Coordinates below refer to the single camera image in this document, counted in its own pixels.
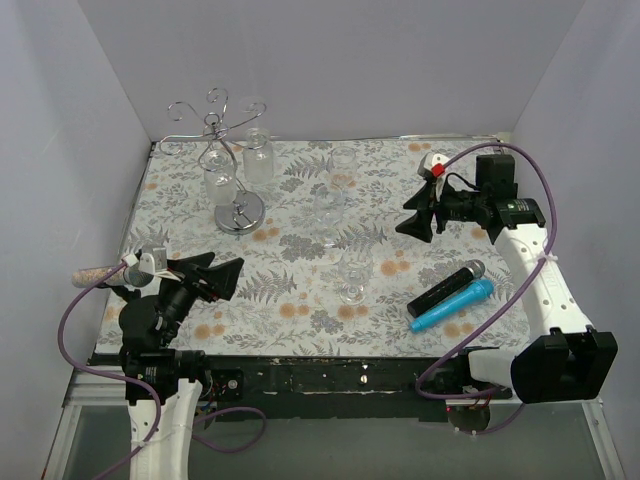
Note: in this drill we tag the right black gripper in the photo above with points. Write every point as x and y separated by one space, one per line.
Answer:
438 211

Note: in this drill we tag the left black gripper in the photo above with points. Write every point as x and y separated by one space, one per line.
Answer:
198 282

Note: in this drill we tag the patterned tumbler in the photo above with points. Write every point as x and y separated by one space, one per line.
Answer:
258 156
219 177

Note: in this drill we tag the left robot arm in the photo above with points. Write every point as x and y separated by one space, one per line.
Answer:
165 384

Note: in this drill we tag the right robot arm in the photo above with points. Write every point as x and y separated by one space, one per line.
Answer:
566 358

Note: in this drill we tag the chrome wine glass rack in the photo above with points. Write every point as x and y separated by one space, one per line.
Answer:
236 210

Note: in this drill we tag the glitter microphone on stand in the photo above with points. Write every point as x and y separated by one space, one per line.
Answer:
107 277

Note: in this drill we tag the black microphone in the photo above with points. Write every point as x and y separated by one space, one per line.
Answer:
469 272

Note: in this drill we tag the blue toy microphone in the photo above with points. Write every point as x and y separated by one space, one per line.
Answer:
478 291

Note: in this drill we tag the floral tablecloth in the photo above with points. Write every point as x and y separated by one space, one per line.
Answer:
287 301

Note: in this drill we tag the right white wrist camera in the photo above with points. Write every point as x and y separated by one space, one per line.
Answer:
432 166

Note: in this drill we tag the black table front rail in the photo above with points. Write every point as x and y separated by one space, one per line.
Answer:
323 387

